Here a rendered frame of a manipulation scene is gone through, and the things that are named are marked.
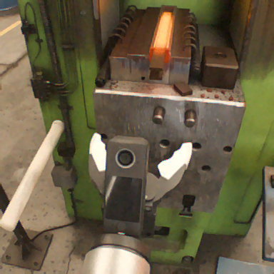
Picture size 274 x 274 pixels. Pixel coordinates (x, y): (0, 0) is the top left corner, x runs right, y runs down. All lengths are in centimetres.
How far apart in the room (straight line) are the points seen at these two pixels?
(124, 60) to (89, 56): 21
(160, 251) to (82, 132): 60
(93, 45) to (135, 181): 64
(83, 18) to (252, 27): 47
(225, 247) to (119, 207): 122
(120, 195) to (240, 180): 92
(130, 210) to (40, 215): 132
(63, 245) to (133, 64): 102
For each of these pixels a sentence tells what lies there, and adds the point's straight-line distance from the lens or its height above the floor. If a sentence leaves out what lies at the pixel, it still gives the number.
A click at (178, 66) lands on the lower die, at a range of 74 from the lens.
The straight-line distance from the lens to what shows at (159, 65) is 63.
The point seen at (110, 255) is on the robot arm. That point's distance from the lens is 32.
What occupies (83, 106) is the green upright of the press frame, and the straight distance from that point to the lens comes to 103.
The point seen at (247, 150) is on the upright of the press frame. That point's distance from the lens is 110.
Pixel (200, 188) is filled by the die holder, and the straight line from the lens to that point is 93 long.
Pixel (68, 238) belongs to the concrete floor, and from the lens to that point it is 153.
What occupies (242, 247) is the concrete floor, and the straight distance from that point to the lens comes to 155.
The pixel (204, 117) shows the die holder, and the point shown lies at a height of 86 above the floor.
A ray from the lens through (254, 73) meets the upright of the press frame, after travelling 92.
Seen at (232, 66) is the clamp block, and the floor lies 98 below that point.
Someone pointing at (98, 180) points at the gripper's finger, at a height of 101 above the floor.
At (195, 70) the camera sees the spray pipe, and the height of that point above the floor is 96.
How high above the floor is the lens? 130
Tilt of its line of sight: 41 degrees down
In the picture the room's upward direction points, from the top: straight up
